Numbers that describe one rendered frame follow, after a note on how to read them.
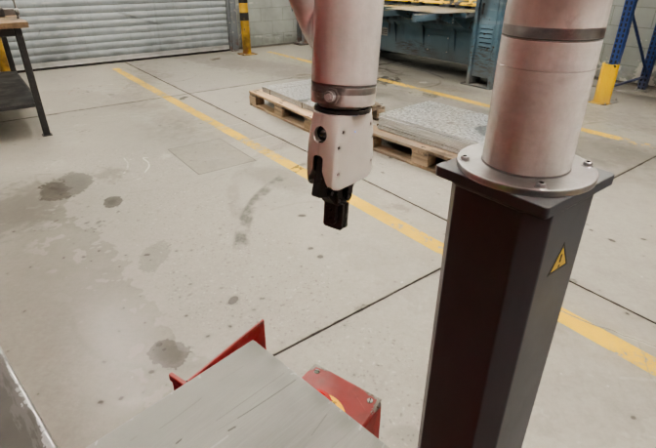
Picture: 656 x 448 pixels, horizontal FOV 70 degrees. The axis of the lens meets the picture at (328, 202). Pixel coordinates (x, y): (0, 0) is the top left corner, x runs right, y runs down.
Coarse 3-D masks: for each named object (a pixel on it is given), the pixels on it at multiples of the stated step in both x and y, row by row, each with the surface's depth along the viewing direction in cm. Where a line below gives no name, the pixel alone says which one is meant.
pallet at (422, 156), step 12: (384, 132) 355; (408, 144) 331; (420, 144) 330; (396, 156) 343; (408, 156) 343; (420, 156) 326; (432, 156) 324; (444, 156) 310; (456, 156) 309; (432, 168) 323
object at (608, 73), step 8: (608, 64) 469; (616, 64) 466; (600, 72) 479; (608, 72) 471; (616, 72) 470; (600, 80) 479; (608, 80) 473; (600, 88) 481; (608, 88) 477; (600, 96) 483; (608, 96) 480
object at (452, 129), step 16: (384, 112) 361; (400, 112) 361; (416, 112) 361; (432, 112) 361; (448, 112) 361; (464, 112) 361; (384, 128) 357; (400, 128) 345; (416, 128) 332; (432, 128) 326; (448, 128) 326; (464, 128) 326; (480, 128) 326; (432, 144) 327; (448, 144) 316; (464, 144) 306
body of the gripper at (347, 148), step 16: (320, 112) 58; (336, 112) 58; (352, 112) 58; (368, 112) 59; (320, 128) 59; (336, 128) 57; (352, 128) 59; (368, 128) 63; (320, 144) 58; (336, 144) 58; (352, 144) 60; (368, 144) 64; (336, 160) 58; (352, 160) 61; (368, 160) 65; (336, 176) 59; (352, 176) 62
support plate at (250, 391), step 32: (256, 352) 35; (192, 384) 33; (224, 384) 33; (256, 384) 33; (288, 384) 33; (160, 416) 30; (192, 416) 30; (224, 416) 30; (256, 416) 30; (288, 416) 30; (320, 416) 30
